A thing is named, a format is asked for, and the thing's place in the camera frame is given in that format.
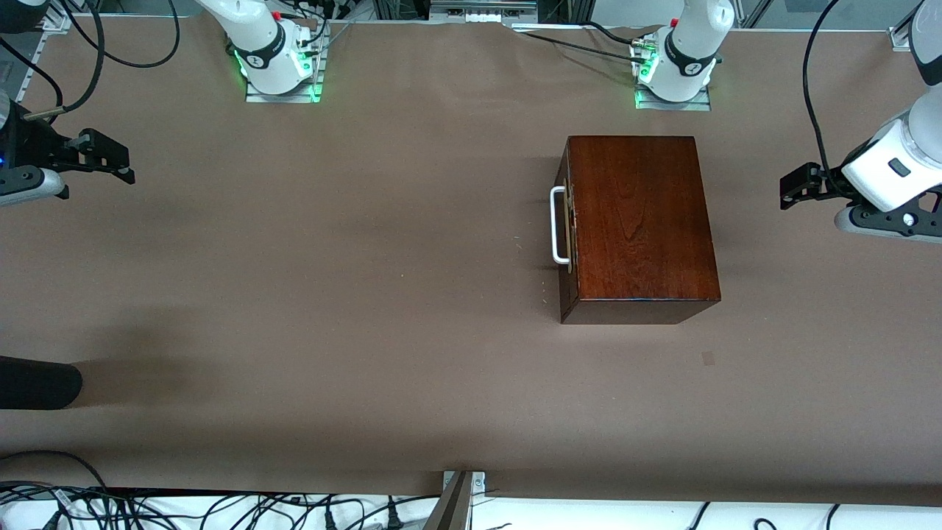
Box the aluminium frame profile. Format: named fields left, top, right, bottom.
left=888, top=0, right=928, bottom=52
left=40, top=0, right=83, bottom=32

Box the black looped floor cable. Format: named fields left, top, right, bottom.
left=0, top=450, right=111, bottom=492

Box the black table cable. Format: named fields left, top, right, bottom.
left=508, top=22, right=656, bottom=63

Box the grey electronics box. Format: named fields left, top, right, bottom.
left=429, top=0, right=539, bottom=23

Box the dark brown wooden cabinet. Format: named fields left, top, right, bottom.
left=559, top=135, right=721, bottom=325

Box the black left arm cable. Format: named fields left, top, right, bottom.
left=801, top=0, right=847, bottom=194

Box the black rounded object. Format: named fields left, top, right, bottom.
left=0, top=356, right=83, bottom=411

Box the light wood drawer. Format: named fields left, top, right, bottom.
left=550, top=138, right=581, bottom=314

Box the silver corner bracket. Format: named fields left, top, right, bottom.
left=442, top=471, right=486, bottom=498

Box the black cable with white label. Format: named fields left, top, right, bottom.
left=0, top=482, right=96, bottom=530

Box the grey angled metal strut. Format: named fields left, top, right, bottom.
left=423, top=471, right=475, bottom=530

